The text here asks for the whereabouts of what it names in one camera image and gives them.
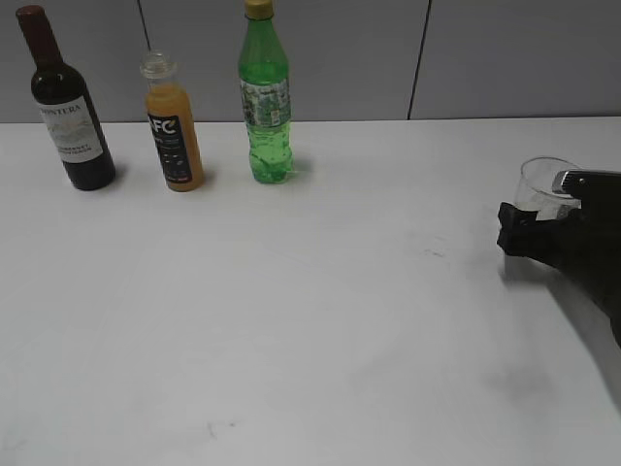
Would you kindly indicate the green plastic soda bottle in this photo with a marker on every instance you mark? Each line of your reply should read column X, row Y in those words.
column 263, row 69

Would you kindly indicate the NFC orange juice bottle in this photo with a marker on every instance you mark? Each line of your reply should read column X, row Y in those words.
column 172, row 123

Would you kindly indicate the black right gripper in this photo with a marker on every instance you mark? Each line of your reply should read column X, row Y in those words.
column 585, row 242

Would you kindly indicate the dark red wine bottle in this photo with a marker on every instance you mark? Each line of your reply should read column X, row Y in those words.
column 65, row 106

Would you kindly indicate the transparent plastic cup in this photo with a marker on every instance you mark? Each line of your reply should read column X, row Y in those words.
column 534, row 192

